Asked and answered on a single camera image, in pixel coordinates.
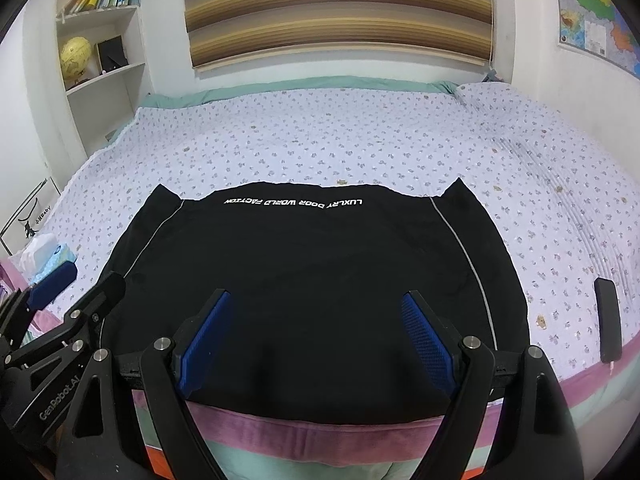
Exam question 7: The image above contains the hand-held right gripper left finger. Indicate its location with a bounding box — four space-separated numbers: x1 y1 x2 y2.
55 288 235 480

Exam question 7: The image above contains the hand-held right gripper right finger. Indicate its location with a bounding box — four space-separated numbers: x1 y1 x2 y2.
402 290 583 480

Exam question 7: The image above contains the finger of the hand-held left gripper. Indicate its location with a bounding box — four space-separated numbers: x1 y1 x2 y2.
10 271 127 361
0 262 79 356

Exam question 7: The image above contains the black jacket with white print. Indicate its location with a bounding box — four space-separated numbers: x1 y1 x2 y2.
97 178 532 421

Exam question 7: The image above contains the blue tissue pack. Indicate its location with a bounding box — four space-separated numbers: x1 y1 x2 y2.
19 235 77 282

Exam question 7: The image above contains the white printed paper bag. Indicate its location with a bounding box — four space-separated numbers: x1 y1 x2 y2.
0 175 64 257

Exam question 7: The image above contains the pink blanket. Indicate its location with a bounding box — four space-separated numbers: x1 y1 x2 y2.
120 352 640 458

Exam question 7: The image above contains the black phone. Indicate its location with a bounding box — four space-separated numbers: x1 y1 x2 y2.
593 277 624 366

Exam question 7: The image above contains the white bookshelf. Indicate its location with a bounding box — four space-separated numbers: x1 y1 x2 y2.
54 0 149 160

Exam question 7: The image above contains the yellow globe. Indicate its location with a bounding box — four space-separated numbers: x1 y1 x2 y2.
59 36 94 87

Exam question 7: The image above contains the floral pillow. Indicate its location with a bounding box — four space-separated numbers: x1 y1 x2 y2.
456 81 566 126

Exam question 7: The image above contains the brown striped window blind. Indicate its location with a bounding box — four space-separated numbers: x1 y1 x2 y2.
180 0 494 71

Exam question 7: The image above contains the small black frame on shelf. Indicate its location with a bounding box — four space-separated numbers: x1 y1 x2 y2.
95 35 129 74

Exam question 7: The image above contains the colourful wall map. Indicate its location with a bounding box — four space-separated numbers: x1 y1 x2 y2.
551 0 640 82

